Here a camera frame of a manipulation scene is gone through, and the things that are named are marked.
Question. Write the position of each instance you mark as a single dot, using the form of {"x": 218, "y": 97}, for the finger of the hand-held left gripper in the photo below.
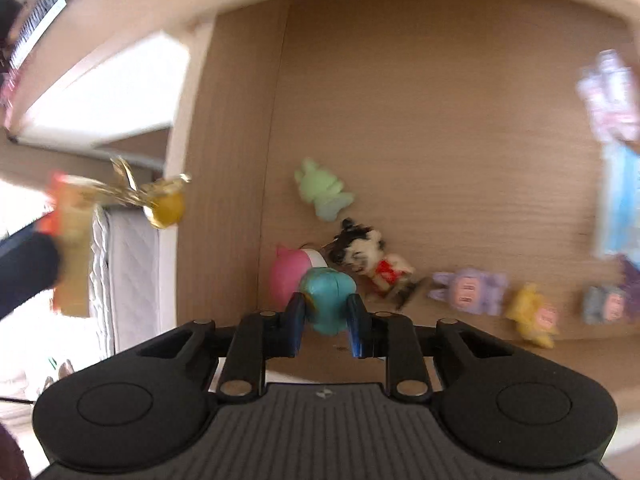
{"x": 27, "y": 270}

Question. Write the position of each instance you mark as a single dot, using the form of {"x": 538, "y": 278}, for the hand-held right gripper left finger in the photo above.
{"x": 295, "y": 322}

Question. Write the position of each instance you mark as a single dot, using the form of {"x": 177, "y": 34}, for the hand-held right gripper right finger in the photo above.
{"x": 357, "y": 325}

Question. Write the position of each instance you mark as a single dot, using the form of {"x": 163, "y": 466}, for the pink and teal toy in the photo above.
{"x": 325, "y": 290}

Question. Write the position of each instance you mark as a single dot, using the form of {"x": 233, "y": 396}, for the orange and yellow toy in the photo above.
{"x": 75, "y": 240}

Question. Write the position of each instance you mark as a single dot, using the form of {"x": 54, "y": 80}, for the black-haired doll figure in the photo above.
{"x": 370, "y": 255}

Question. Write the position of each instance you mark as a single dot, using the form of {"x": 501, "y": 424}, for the light purple toy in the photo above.
{"x": 470, "y": 290}

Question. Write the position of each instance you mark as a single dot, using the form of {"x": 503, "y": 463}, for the light green toy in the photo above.
{"x": 320, "y": 187}

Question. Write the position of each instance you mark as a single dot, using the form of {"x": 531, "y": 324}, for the gold ball ornament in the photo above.
{"x": 167, "y": 207}

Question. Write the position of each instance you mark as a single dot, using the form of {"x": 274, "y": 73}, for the white front wooden drawer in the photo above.
{"x": 425, "y": 135}

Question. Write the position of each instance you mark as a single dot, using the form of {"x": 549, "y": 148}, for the grey-blue toy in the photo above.
{"x": 605, "y": 305}

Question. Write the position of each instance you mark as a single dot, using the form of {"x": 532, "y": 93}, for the dark purple toy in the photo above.
{"x": 632, "y": 280}

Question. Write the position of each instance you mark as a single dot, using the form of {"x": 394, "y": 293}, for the blue and white packet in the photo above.
{"x": 620, "y": 200}

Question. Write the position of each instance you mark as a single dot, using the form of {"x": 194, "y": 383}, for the pink plush toy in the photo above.
{"x": 607, "y": 95}

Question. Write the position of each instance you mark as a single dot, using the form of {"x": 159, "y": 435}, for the white quilted mattress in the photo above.
{"x": 130, "y": 280}

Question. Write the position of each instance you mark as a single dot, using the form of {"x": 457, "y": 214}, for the black speaker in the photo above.
{"x": 7, "y": 20}

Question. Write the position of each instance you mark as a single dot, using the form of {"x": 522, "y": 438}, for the black keyboard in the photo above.
{"x": 40, "y": 15}

